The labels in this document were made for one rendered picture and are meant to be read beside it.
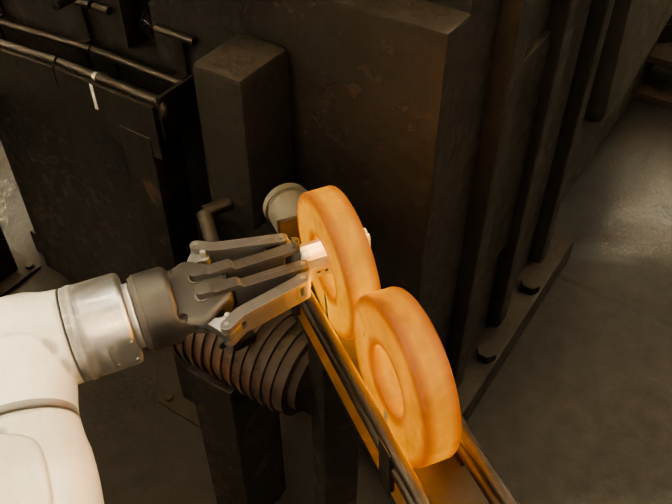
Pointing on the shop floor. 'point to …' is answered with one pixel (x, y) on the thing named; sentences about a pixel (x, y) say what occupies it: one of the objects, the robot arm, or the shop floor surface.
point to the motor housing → (248, 405)
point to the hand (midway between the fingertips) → (335, 252)
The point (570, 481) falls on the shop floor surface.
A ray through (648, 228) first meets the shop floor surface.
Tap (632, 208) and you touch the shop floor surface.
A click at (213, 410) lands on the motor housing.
